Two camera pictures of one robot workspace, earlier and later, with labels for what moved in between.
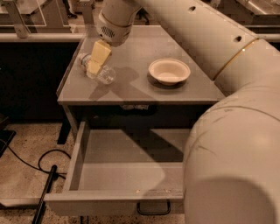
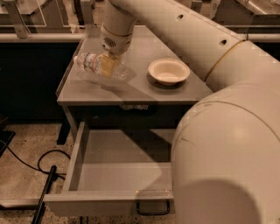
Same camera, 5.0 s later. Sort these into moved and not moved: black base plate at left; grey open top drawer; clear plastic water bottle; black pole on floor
Moved: clear plastic water bottle
Not moved: black pole on floor; grey open top drawer; black base plate at left
